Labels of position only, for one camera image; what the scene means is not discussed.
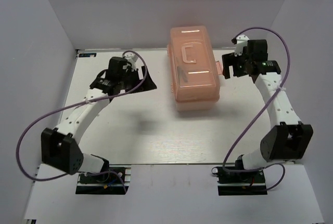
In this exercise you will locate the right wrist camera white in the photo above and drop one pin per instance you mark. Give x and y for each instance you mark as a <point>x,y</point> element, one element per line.
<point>240,42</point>

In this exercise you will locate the pink plastic toolbox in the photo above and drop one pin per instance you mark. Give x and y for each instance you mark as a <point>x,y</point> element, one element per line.
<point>192,47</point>

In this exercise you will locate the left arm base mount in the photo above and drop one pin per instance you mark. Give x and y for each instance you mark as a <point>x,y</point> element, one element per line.
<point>115,182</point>

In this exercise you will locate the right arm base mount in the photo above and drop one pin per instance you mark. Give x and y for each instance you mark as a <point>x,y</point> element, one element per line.
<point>239,184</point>

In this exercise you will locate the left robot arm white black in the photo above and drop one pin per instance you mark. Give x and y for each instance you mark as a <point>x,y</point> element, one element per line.
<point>60,145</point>

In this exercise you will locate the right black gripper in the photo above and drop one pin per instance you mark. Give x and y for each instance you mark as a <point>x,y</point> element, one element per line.
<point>230,59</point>

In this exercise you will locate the black green precision screwdriver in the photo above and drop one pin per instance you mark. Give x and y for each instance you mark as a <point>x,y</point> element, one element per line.
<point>180,72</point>

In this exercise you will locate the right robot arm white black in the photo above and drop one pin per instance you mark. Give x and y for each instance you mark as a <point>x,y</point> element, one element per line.
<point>288,138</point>

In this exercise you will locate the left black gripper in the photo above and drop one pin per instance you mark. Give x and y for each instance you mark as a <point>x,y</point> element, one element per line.
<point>148,84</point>

